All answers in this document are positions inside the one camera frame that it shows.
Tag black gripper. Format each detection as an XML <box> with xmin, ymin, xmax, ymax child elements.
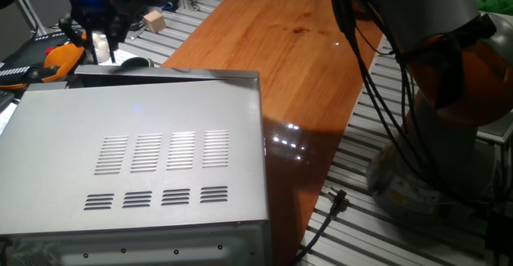
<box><xmin>58</xmin><ymin>0</ymin><xmax>131</xmax><ymax>66</ymax></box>

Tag silver microwave oven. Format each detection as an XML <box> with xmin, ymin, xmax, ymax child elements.
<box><xmin>0</xmin><ymin>77</ymin><xmax>272</xmax><ymax>266</ymax></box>

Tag white figurine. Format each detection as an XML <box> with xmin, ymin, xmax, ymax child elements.
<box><xmin>91</xmin><ymin>32</ymin><xmax>111</xmax><ymax>65</ymax></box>

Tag printed white paper sheet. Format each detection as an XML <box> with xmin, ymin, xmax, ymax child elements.
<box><xmin>98</xmin><ymin>43</ymin><xmax>162</xmax><ymax>69</ymax></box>

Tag flat silver metal strip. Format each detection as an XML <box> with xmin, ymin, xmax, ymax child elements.
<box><xmin>127</xmin><ymin>21</ymin><xmax>148</xmax><ymax>41</ymax></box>

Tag orange black teach pendant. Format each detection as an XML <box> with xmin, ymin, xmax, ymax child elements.
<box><xmin>0</xmin><ymin>31</ymin><xmax>87</xmax><ymax>91</ymax></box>

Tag green mug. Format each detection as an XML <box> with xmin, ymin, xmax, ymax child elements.
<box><xmin>119</xmin><ymin>56</ymin><xmax>156</xmax><ymax>69</ymax></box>

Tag small wooden block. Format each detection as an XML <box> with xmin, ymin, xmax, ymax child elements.
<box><xmin>143</xmin><ymin>10</ymin><xmax>168</xmax><ymax>34</ymax></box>

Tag grey metal tripod leg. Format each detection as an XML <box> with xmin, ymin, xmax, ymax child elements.
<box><xmin>3</xmin><ymin>0</ymin><xmax>46</xmax><ymax>38</ymax></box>

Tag glossy wooden board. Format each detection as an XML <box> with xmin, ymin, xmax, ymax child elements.
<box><xmin>160</xmin><ymin>0</ymin><xmax>384</xmax><ymax>266</ymax></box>

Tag grey metal plate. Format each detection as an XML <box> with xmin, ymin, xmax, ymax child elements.
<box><xmin>476</xmin><ymin>115</ymin><xmax>513</xmax><ymax>146</ymax></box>

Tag black power plug cable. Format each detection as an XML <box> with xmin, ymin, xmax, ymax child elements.
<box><xmin>289</xmin><ymin>188</ymin><xmax>348</xmax><ymax>266</ymax></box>

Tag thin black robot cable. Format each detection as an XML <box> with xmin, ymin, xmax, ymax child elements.
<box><xmin>396</xmin><ymin>53</ymin><xmax>426</xmax><ymax>179</ymax></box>

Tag black strap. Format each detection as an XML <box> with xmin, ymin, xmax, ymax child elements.
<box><xmin>396</xmin><ymin>13</ymin><xmax>498</xmax><ymax>111</ymax></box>

